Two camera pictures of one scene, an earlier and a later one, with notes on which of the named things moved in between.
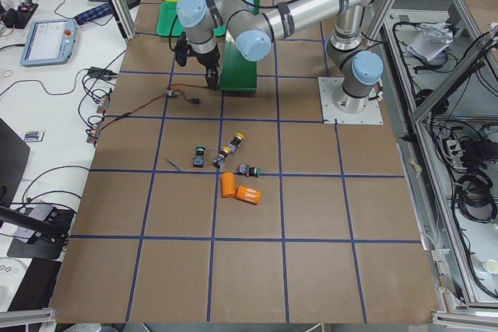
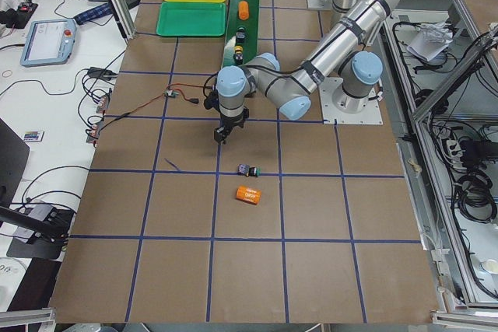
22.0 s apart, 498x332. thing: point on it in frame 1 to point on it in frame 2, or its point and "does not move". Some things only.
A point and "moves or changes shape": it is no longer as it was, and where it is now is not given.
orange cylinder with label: (249, 194) does not move
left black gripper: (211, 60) to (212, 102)
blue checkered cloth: (100, 11) does not move
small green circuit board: (171, 93) does not move
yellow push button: (221, 156) to (238, 57)
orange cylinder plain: (229, 187) moves or changes shape
